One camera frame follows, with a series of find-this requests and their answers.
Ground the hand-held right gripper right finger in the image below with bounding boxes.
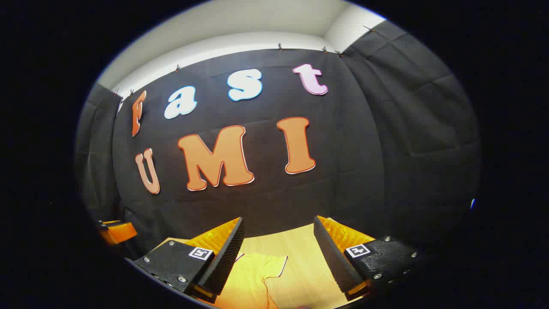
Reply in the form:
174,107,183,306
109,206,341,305
313,215,423,301

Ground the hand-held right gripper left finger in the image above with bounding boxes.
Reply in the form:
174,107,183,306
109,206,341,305
129,217,246,303

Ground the orange T-shirt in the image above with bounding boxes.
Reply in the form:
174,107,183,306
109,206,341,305
214,252,288,309

